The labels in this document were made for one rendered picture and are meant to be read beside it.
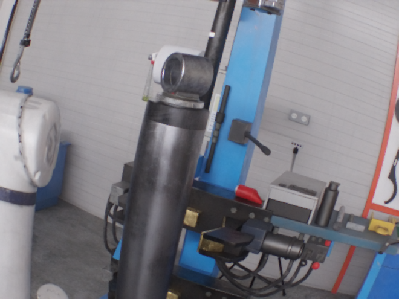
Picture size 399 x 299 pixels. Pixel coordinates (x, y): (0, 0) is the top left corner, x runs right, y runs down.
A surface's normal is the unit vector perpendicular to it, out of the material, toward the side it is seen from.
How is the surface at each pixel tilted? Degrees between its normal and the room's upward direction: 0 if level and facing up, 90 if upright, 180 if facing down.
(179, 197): 90
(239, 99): 90
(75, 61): 90
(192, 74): 87
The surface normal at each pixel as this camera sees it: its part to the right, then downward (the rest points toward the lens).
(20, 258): 0.88, 0.22
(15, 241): 0.74, 0.19
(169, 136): 0.04, 0.19
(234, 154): -0.31, 0.11
